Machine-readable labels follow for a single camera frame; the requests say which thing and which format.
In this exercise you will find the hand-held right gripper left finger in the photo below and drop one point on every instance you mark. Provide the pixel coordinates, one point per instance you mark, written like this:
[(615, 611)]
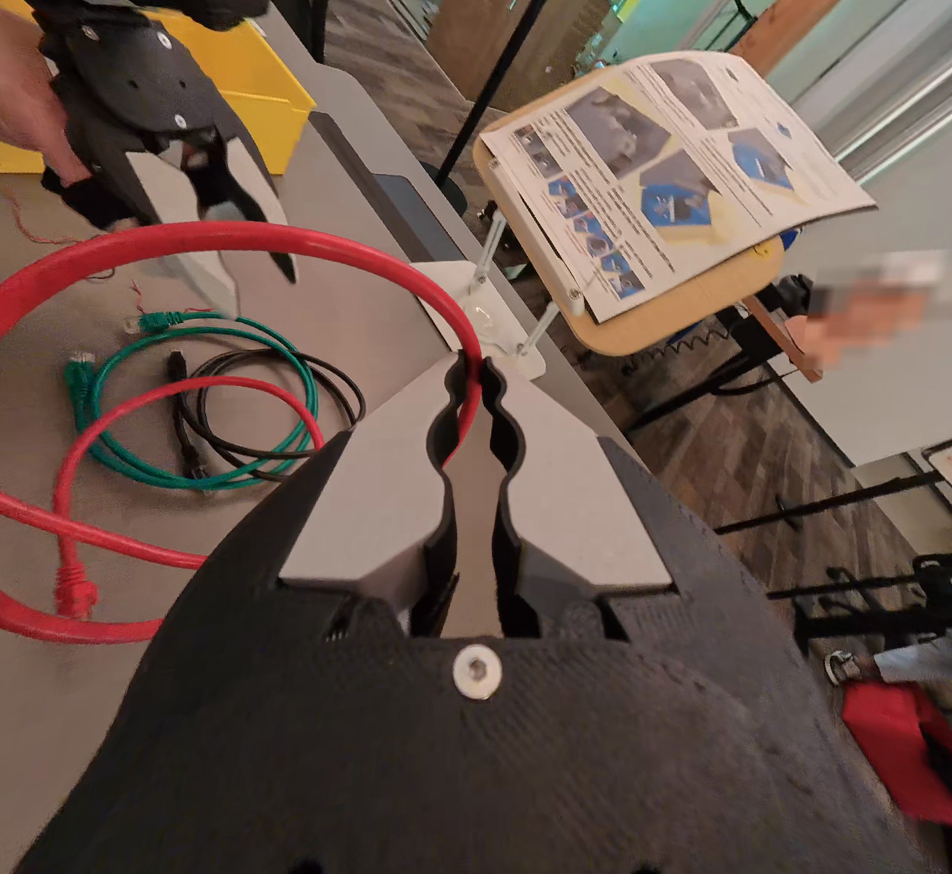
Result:
[(357, 502)]

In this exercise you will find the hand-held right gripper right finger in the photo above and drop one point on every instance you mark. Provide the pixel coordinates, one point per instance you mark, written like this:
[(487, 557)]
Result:
[(587, 509)]

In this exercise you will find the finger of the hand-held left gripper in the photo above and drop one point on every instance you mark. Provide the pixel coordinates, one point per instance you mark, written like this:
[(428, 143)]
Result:
[(160, 182), (256, 189)]

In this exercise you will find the person's left hand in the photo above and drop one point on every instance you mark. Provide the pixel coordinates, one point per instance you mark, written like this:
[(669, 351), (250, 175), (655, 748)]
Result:
[(30, 100)]

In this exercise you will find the yellow plastic bin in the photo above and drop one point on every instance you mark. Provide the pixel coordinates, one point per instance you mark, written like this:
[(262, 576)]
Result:
[(253, 70)]

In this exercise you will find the instruction sheet on wooden stand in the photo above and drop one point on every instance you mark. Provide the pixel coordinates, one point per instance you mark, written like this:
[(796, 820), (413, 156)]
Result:
[(669, 316)]

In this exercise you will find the wooden easel leg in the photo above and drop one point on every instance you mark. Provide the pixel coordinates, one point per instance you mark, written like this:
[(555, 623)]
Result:
[(781, 338)]

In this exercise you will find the black pole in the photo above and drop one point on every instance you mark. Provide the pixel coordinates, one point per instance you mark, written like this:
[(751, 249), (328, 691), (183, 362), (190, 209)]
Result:
[(520, 18)]

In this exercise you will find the printed instruction sheet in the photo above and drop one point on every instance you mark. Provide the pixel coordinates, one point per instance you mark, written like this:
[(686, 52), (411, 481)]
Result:
[(669, 145)]

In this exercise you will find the red bag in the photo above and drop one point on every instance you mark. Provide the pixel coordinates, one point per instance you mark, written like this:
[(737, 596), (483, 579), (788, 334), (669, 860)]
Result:
[(885, 740)]

